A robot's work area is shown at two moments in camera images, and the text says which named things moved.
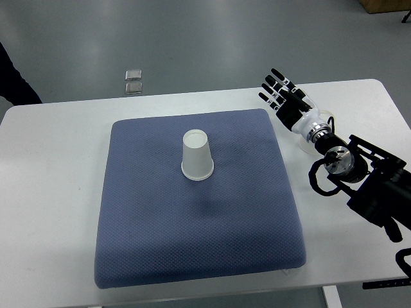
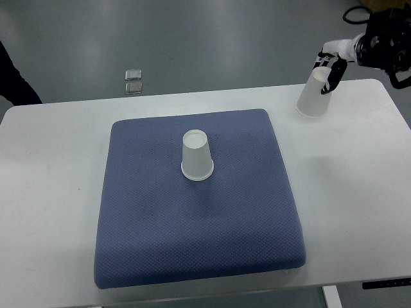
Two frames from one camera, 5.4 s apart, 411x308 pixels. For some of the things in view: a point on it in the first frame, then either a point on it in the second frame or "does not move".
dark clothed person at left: [13, 86] does not move
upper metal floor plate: [134, 74] does not move
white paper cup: [326, 117] → [311, 101]
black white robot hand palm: [298, 121] → [345, 49]
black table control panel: [389, 283] does not move
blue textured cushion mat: [158, 229] does not move
